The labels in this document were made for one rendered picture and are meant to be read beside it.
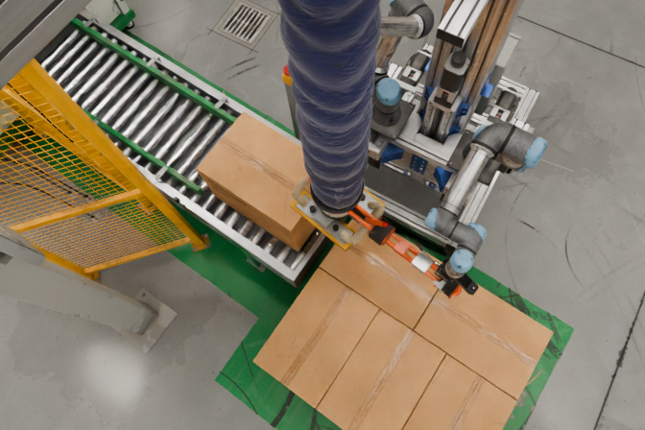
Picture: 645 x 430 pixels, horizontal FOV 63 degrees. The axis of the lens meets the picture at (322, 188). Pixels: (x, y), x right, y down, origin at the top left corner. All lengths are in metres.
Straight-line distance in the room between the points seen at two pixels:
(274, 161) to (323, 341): 0.96
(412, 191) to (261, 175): 1.14
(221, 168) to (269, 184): 0.27
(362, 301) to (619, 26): 2.99
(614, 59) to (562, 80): 0.44
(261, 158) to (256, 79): 1.47
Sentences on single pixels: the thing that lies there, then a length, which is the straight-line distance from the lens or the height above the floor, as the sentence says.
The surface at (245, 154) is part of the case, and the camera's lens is 2.74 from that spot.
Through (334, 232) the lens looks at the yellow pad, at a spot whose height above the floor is 1.08.
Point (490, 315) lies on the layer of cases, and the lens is 2.96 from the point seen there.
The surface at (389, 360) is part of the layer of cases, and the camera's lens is 2.85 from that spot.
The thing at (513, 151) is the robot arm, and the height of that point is 1.62.
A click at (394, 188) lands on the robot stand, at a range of 3.42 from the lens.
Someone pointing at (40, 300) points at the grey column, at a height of 1.22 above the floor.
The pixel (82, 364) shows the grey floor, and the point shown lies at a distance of 3.77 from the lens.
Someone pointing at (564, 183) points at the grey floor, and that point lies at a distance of 3.92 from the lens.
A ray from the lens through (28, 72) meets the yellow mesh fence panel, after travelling 1.88.
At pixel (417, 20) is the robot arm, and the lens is 2.20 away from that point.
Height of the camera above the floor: 3.38
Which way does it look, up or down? 69 degrees down
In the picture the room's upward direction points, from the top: 7 degrees counter-clockwise
